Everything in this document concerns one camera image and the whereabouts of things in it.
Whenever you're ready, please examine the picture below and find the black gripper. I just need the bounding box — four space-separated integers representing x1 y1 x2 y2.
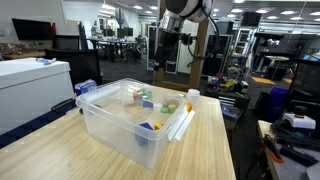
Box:
153 29 183 73

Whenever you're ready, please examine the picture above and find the transparent plastic storage box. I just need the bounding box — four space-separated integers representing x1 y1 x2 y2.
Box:
75 78 196 170

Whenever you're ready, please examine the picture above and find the black box speaker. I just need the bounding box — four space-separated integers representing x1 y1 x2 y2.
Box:
240 11 263 28

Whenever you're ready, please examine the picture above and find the white storage box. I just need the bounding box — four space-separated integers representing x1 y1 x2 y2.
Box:
0 57 75 136

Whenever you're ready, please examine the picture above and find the white plastic cup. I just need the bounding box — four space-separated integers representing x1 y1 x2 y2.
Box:
186 88 201 109

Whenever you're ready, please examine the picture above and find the black equipment rack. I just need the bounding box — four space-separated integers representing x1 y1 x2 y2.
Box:
201 33 231 78

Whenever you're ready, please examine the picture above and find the blue and white carton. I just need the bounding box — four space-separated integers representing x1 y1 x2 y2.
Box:
73 79 98 97

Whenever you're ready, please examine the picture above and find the black mesh office chair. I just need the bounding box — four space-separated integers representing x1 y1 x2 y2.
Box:
51 34 81 51
44 48 104 91

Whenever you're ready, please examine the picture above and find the orange floor mat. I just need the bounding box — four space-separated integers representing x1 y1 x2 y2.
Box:
250 76 277 85

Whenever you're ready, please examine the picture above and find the small blue white packet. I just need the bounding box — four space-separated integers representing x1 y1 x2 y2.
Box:
35 57 58 65

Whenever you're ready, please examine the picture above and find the blue plastic bin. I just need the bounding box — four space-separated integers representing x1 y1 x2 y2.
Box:
268 87 289 123

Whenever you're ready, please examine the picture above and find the black computer monitor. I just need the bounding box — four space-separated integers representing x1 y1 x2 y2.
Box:
11 17 54 42
288 58 320 104

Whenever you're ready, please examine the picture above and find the wooden background desk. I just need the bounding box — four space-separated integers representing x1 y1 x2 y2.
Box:
0 49 48 61

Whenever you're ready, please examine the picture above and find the dark blue base panel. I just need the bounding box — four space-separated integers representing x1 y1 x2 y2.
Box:
0 98 78 149

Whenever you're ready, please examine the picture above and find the white electronic device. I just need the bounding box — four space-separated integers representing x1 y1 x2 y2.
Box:
282 112 317 130

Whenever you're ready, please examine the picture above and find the wooden post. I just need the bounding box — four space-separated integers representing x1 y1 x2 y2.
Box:
188 19 209 89

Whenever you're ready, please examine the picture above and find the orange handled tool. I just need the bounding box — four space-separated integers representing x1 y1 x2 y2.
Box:
263 134 285 164

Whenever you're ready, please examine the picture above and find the black cable bundle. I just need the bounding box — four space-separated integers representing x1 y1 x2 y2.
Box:
269 119 320 151

